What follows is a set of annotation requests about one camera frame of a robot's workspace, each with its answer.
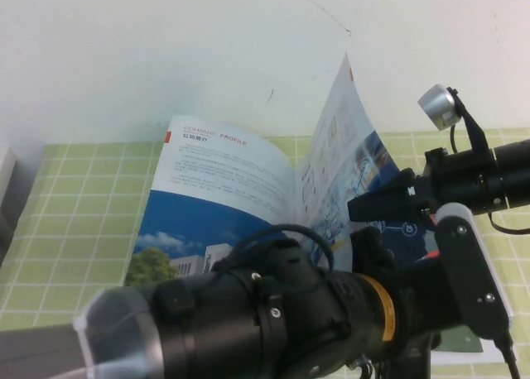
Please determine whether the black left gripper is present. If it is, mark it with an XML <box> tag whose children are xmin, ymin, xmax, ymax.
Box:
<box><xmin>326</xmin><ymin>225</ymin><xmax>434</xmax><ymax>379</ymax></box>

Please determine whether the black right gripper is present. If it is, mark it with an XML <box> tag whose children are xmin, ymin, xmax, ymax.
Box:
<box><xmin>346</xmin><ymin>167</ymin><xmax>441</xmax><ymax>223</ymax></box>

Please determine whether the glossy company brochure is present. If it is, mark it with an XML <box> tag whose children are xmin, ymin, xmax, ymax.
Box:
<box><xmin>123</xmin><ymin>51</ymin><xmax>507</xmax><ymax>366</ymax></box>

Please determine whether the green white checked tablecloth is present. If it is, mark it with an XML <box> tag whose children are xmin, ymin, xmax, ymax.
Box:
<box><xmin>0</xmin><ymin>127</ymin><xmax>530</xmax><ymax>379</ymax></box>

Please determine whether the white grey box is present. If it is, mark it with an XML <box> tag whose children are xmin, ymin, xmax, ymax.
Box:
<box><xmin>0</xmin><ymin>146</ymin><xmax>20</xmax><ymax>264</ymax></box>

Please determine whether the thick black looped cable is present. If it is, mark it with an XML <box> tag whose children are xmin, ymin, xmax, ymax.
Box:
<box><xmin>223</xmin><ymin>223</ymin><xmax>337</xmax><ymax>281</ymax></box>

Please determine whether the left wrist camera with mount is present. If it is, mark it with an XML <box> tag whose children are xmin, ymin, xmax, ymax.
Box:
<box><xmin>433</xmin><ymin>202</ymin><xmax>518</xmax><ymax>341</ymax></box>

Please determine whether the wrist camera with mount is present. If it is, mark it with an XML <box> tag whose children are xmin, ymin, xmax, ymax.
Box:
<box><xmin>417</xmin><ymin>84</ymin><xmax>496</xmax><ymax>153</ymax></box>
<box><xmin>433</xmin><ymin>202</ymin><xmax>518</xmax><ymax>341</ymax></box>

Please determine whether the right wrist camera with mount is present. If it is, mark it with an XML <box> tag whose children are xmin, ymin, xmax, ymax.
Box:
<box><xmin>417</xmin><ymin>84</ymin><xmax>496</xmax><ymax>153</ymax></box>

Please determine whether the black right camera cable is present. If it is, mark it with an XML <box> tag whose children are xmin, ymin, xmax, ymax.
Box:
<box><xmin>449</xmin><ymin>122</ymin><xmax>530</xmax><ymax>234</ymax></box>

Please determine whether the white cable tie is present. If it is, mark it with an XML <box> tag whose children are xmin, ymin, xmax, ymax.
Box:
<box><xmin>72</xmin><ymin>310</ymin><xmax>99</xmax><ymax>379</ymax></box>

